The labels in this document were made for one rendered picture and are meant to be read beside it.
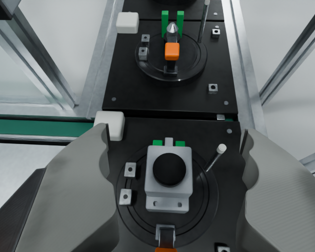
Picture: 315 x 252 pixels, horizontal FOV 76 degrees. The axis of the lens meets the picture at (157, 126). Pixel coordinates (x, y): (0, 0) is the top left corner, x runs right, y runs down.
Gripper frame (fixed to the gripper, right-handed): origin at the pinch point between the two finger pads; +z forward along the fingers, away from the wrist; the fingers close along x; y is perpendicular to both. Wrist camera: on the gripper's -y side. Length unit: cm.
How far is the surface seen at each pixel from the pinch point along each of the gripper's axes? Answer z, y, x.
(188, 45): 31.9, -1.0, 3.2
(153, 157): 4.9, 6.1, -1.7
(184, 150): 5.6, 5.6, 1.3
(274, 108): 34.8, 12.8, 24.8
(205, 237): 5.9, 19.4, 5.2
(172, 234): 0.7, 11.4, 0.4
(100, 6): 65, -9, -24
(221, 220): 7.6, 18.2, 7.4
